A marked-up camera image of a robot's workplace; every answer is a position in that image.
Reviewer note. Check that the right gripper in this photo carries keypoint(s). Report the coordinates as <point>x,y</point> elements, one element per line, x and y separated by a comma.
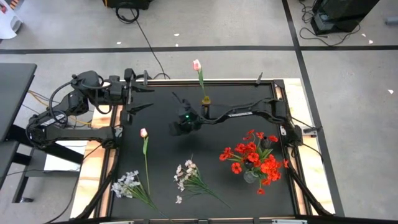
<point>178,130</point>

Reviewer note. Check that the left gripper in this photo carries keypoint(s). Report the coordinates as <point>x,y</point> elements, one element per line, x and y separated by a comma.
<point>118,90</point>

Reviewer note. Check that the pink white artificial tulip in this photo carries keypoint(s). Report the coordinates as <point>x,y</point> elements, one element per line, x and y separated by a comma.
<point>196,64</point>
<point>143,132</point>

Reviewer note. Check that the white artificial flower bunch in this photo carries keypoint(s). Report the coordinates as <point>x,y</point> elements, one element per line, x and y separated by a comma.
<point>188,169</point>
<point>126,185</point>

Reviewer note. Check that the red artificial flower bunch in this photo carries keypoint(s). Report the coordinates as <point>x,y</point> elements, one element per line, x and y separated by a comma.
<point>270,166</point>
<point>259,135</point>

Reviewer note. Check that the clear glass vase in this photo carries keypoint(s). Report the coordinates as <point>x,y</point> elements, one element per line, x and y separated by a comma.
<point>250,177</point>

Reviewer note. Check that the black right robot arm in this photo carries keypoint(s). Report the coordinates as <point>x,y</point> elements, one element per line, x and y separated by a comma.
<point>241,113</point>

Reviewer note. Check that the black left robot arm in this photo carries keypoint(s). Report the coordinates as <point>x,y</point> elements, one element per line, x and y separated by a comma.
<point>87,81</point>

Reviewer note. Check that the yellow glass vase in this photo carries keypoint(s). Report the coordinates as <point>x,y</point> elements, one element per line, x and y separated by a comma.
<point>206,101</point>

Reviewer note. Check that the black box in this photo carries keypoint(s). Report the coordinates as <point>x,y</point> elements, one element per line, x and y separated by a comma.
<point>127,3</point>

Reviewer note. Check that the white panel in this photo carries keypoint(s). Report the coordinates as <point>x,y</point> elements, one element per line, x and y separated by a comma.
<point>62,161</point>

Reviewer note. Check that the black desk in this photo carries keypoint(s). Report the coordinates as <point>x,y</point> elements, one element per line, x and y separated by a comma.
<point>15,87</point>

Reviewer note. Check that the white object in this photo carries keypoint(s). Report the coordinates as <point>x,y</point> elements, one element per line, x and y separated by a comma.
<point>7,25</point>

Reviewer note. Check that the black equipment cabinet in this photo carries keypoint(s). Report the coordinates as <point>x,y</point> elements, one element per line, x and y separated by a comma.
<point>342,12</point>

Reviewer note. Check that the grey object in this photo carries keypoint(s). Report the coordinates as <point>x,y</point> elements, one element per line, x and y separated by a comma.
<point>392,20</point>

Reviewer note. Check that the black aluminium table frame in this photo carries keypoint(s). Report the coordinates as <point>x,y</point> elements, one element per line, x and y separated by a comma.
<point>233,82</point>

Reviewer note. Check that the black diagonal frame strut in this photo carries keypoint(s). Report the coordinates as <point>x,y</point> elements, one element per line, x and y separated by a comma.
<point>308,191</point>
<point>97,189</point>

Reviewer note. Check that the white bracket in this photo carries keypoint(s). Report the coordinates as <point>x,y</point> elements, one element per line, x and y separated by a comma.
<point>289,221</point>
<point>116,222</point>

